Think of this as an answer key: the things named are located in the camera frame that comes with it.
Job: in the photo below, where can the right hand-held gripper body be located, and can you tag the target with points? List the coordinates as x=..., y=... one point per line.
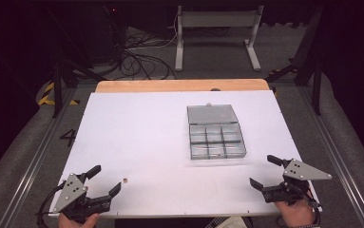
x=300, y=172

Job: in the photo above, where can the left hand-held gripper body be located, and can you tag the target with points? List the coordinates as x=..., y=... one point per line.
x=71, y=193

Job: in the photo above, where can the clear plastic compartment box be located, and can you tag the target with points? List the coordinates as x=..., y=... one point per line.
x=216, y=133

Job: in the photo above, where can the person's left hand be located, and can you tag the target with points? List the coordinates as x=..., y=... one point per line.
x=75, y=221

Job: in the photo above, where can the person's right hand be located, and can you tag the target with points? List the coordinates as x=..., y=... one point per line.
x=294, y=214

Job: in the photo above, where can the person's patterned clothing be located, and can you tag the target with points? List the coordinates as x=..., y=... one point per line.
x=228, y=222

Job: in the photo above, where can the white table sheet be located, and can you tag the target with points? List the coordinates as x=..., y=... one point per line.
x=144, y=142

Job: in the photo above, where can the yellow black floor tape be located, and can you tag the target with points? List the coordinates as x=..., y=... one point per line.
x=48, y=95

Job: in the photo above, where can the black tripod stand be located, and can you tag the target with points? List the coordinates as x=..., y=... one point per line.
x=57, y=82

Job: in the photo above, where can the black angled stand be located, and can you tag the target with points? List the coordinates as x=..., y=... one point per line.
x=306, y=60

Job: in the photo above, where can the grey metal stand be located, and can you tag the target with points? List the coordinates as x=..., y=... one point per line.
x=218, y=19

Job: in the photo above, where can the aluminium floor rail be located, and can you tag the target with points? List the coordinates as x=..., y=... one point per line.
x=34, y=164
x=335, y=158

